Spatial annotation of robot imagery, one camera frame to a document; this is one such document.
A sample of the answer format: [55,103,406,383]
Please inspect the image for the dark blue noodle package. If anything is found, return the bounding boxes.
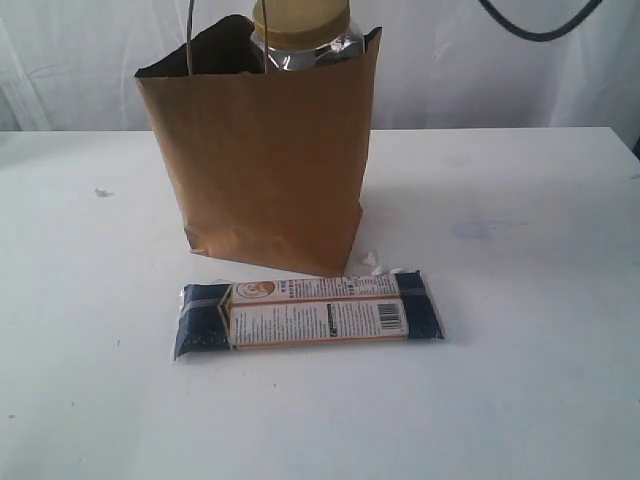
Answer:
[173,272,445,358]

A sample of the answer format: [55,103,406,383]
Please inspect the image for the brown paper shopping bag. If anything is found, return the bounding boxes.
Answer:
[135,14,382,276]

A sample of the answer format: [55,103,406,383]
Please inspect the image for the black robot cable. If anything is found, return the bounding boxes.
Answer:
[477,0,596,42]

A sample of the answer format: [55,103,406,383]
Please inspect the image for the clear nut jar gold lid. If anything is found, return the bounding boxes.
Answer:
[251,0,366,72]

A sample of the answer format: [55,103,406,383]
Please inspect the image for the white paper bits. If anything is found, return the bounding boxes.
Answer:
[360,251,406,276]

